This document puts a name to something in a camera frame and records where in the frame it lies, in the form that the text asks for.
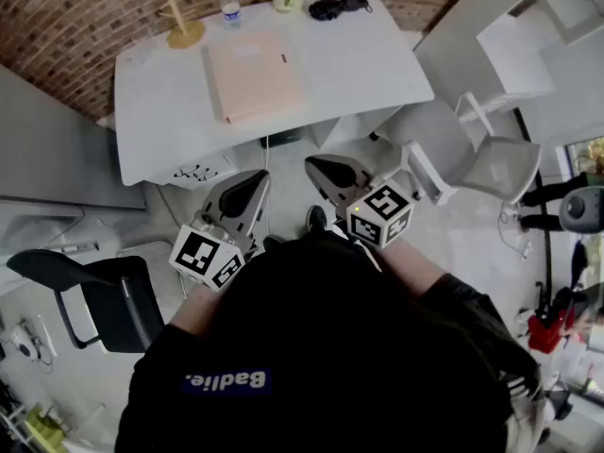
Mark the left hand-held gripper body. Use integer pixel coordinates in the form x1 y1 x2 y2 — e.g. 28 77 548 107
168 204 260 293

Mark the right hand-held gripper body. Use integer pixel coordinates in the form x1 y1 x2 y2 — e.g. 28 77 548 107
335 173 415 250

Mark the beige folder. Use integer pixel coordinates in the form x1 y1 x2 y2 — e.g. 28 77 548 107
201 29 310 126

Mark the person's right forearm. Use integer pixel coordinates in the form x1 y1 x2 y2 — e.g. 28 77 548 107
372 241 454 299

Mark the person's left forearm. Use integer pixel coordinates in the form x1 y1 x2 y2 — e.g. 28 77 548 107
168 271 237 337

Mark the person's right black shoe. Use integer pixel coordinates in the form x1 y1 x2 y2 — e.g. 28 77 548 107
305 204 329 233

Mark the black chair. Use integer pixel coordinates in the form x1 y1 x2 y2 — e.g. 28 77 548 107
7 248 166 354

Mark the person's black clothing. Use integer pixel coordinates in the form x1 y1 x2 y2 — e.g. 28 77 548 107
115 231 548 453

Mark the white mesh chair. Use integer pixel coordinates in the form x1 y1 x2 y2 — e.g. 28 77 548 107
400 91 543 207

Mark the black bundled umbrella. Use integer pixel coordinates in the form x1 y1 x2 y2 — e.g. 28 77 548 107
309 0 374 22

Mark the clear glass cup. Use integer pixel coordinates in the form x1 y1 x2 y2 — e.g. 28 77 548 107
123 40 157 68

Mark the grey cabinet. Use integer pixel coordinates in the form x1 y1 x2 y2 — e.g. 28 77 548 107
0 63 147 211

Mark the yellow wooden branch stand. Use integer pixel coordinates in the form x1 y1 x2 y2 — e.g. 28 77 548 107
158 0 208 49

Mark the clear plastic water bottle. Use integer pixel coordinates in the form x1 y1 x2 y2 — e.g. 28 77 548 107
220 0 243 31

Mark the white round device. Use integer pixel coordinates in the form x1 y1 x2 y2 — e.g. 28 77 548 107
8 323 43 362

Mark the red bag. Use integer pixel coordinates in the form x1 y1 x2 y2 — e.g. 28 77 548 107
527 286 577 354

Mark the white shelf unit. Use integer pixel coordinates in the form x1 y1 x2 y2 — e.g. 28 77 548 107
414 0 604 145

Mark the window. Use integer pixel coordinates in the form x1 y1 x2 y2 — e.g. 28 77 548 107
563 137 604 178

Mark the yellow-green rack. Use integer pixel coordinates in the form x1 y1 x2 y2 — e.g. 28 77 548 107
23 403 67 453

